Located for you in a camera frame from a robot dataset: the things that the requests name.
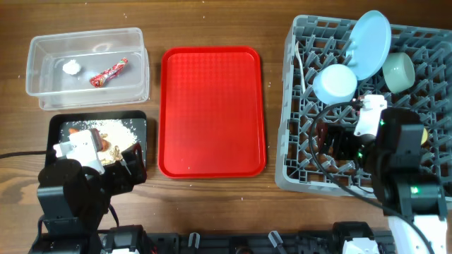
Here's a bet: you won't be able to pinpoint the black tray bin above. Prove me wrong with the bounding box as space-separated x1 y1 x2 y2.
47 110 147 162

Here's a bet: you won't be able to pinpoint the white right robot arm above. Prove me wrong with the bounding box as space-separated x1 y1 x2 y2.
348 121 447 253

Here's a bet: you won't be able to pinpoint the red snack wrapper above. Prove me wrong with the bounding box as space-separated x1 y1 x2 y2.
90 58 129 88

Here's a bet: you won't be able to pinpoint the grey dishwasher rack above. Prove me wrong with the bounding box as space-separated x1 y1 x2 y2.
275 15 451 198

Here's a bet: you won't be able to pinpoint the mint green bowl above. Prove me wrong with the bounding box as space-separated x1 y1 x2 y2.
382 52 415 93

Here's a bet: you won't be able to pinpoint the orange carrot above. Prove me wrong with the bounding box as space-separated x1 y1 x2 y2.
69 128 109 152

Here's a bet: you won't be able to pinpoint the red serving tray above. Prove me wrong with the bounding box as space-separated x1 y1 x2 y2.
157 46 266 179

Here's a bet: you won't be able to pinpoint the light blue bowl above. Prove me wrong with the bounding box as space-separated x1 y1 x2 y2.
312 64 357 105

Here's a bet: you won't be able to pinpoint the yellow cup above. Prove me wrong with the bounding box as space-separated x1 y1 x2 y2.
421 128 429 145

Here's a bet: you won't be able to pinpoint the white tissue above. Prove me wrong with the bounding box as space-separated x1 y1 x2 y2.
62 59 81 75

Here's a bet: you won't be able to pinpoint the clear plastic bin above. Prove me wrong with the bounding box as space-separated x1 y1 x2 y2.
25 28 150 111

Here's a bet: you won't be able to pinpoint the rice and peanut leftovers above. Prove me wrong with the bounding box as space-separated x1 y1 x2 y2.
59 119 147 166

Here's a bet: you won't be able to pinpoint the light blue plate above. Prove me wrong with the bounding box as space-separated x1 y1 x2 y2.
346 10 391 80

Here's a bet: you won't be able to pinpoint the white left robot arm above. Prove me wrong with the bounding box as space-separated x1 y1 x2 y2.
30 143 157 253

